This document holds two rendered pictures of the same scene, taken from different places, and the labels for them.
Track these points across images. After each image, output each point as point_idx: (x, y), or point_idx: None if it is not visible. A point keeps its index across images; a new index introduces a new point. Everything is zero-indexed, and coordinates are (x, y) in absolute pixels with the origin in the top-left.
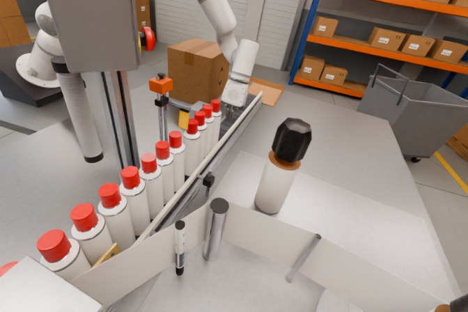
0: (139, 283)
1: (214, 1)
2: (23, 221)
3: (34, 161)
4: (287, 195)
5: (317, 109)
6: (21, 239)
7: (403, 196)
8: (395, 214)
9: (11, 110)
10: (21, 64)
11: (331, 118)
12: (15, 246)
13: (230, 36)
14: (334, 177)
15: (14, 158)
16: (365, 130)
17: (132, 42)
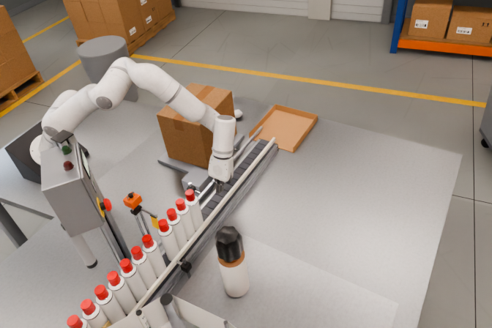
0: None
1: (176, 103)
2: (56, 301)
3: (56, 248)
4: (259, 278)
5: (354, 148)
6: (57, 313)
7: (407, 274)
8: (367, 298)
9: (32, 194)
10: (34, 150)
11: (368, 162)
12: (54, 318)
13: (206, 113)
14: (330, 252)
15: (42, 246)
16: (411, 178)
17: (97, 216)
